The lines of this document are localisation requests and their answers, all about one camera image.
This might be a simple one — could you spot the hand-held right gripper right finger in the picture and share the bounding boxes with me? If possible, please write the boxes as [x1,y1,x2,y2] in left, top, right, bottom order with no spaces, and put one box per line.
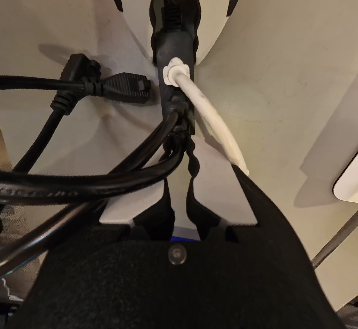
[185,136,258,242]

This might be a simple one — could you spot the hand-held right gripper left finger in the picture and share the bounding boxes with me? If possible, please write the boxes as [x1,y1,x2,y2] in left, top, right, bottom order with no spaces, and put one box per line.
[99,150,175,241]

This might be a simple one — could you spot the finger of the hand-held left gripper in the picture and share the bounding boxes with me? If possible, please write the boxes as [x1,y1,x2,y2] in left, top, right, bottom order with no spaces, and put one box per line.
[193,0,239,66]
[113,0,160,65]

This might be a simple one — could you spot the black power strip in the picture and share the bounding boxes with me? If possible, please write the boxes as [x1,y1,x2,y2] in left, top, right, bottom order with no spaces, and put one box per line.
[152,0,197,136]

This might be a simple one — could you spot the black extension cord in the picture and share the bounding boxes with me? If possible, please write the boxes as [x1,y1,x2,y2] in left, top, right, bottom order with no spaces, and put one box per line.
[0,73,188,205]
[0,53,191,275]

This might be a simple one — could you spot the white extension cord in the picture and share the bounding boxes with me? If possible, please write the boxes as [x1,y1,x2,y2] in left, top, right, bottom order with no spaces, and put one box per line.
[163,57,250,176]

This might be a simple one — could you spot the person's beige pants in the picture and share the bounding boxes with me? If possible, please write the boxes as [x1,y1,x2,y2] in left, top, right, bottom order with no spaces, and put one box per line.
[0,128,12,169]

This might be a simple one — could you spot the thin white cable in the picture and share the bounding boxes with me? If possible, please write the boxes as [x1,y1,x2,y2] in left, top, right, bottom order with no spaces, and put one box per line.
[0,277,24,303]

